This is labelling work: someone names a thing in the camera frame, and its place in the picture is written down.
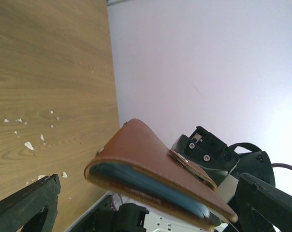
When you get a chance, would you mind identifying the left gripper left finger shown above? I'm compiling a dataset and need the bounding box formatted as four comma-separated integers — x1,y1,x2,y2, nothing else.
0,174,61,232

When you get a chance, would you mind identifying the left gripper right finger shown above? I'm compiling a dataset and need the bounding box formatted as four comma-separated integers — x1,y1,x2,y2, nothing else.
235,174,292,232

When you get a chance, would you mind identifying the brown leather card holder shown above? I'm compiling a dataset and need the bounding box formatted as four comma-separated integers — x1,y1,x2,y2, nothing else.
84,118,238,232

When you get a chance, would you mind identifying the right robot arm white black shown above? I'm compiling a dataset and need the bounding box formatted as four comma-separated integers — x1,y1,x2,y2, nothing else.
84,119,275,232

